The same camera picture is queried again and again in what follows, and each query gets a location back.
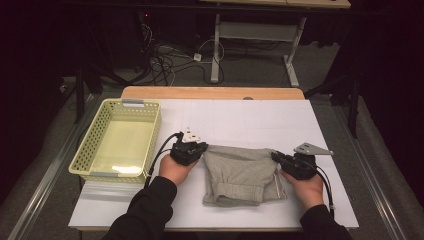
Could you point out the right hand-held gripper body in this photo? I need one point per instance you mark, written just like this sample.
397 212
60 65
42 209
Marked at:
300 163

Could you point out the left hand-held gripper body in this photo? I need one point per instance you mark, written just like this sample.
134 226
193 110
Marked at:
186 150

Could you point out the grey shorts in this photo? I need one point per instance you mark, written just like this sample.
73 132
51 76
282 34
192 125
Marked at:
240 173

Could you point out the yellow plastic basket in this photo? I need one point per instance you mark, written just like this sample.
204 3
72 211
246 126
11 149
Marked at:
123 143

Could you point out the person's right hand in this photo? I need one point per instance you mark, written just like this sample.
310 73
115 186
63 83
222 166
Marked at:
306 193

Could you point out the white board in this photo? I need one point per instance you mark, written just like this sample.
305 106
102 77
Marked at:
240 120

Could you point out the white power adapter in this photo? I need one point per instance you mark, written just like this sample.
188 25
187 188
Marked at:
197 57

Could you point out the white-legged desk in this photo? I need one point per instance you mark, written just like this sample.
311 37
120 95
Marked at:
256 31

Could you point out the metal floor rail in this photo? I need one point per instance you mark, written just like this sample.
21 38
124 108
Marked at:
373 186
46 176

